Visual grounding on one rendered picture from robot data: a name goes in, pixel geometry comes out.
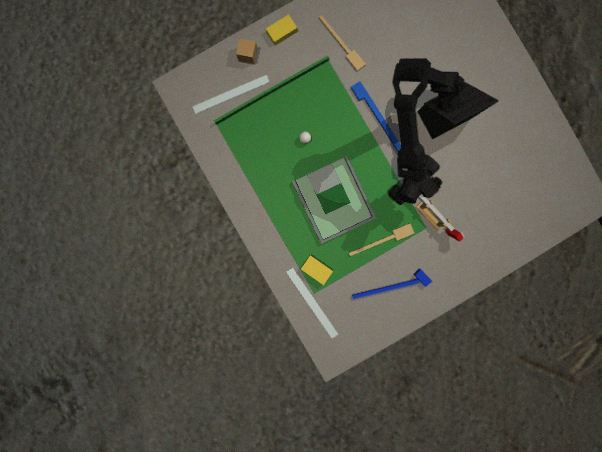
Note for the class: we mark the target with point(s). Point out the red putter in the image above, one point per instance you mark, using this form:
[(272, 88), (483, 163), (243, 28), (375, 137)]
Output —
[(451, 231)]

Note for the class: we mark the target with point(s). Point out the green flat mat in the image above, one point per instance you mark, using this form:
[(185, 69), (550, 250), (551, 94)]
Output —
[(264, 138)]

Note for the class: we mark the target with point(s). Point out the tan cube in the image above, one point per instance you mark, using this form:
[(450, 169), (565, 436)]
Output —
[(247, 51)]

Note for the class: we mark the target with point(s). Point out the yellow box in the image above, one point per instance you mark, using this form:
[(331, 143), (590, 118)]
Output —
[(316, 270), (281, 30)]

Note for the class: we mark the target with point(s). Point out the white golf ball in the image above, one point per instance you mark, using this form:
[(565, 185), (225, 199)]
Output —
[(305, 137)]

